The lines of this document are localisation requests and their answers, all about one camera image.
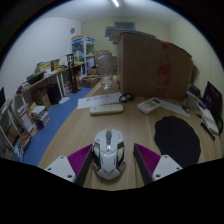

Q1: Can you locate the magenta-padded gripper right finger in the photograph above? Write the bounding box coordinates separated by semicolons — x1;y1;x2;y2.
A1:
133;143;184;185

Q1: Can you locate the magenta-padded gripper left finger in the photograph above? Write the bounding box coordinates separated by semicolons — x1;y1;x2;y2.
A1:
43;143;95;187

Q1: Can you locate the white and black computer mouse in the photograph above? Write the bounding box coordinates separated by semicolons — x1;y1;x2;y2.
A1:
91;128;127;181

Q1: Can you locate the black mouse pad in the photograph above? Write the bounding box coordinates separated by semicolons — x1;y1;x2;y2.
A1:
153;115;202;169

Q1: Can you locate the black marker pen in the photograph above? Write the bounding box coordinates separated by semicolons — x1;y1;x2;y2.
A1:
199;121;216;141

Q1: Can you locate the bookshelf unit with books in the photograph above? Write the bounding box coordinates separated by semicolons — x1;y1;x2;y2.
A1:
0;96;51;161

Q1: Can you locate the white remote control with display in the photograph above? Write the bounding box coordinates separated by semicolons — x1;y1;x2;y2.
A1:
136;97;163;115

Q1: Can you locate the white open notebook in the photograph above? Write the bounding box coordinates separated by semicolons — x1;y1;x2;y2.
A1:
196;99;221;134

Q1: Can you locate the plain white flat remote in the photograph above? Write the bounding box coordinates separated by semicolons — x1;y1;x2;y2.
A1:
89;103;124;116

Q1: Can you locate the black monitor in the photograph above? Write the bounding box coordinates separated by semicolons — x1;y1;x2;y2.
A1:
202;80;224;118

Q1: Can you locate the small cardboard box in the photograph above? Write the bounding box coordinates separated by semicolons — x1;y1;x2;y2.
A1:
82;74;101;89

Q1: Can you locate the black metal stand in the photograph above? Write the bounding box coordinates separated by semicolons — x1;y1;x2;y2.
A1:
64;53;81;94

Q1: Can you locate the large brown cardboard box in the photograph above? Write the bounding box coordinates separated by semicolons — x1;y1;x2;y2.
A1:
116;31;194;101

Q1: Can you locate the blue and white display cabinet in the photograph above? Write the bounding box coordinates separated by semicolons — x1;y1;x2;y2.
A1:
70;35;95;76

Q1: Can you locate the window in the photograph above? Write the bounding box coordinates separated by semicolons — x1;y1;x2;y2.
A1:
114;21;136;31

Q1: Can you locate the black coiled cable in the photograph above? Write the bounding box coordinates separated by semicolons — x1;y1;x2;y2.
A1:
118;93;136;103

